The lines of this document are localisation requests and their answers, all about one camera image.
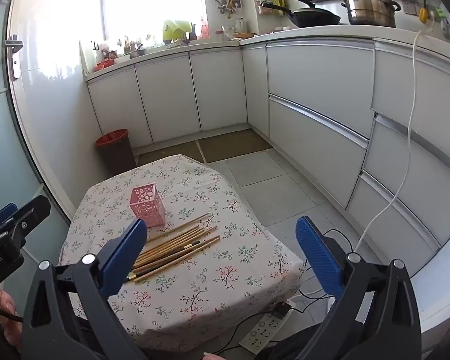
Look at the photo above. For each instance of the stainless steel steamer pot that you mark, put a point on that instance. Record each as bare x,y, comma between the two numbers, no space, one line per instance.
372,12

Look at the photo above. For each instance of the black wok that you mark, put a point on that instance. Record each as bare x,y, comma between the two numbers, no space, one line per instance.
309,16

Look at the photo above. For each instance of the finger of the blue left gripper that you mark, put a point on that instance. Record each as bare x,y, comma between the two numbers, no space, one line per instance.
0,215

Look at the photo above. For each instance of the brown floor mat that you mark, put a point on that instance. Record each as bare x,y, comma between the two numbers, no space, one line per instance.
211,149

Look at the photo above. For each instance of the red rimmed trash bin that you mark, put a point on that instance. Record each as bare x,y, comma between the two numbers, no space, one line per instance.
115,151

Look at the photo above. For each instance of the metal door handle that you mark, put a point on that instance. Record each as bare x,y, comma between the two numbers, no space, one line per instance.
13,46

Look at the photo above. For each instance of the black tipped chopstick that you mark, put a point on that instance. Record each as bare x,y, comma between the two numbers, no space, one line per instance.
146,267

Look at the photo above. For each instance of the pink perforated utensil holder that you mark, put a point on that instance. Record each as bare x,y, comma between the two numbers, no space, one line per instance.
146,204

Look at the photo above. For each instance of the green plastic container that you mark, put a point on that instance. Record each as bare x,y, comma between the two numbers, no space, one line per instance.
174,30

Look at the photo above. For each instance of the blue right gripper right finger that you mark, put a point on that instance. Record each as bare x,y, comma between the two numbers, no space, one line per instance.
324,254

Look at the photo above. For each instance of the white kitchen cabinets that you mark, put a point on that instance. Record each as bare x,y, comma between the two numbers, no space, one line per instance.
367,121

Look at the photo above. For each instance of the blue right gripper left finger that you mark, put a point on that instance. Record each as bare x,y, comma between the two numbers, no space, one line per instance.
118,256

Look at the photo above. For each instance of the floral tablecloth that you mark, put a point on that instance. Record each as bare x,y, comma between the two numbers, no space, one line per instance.
210,265

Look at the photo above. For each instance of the white power strip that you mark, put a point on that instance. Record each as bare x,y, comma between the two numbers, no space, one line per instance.
270,328

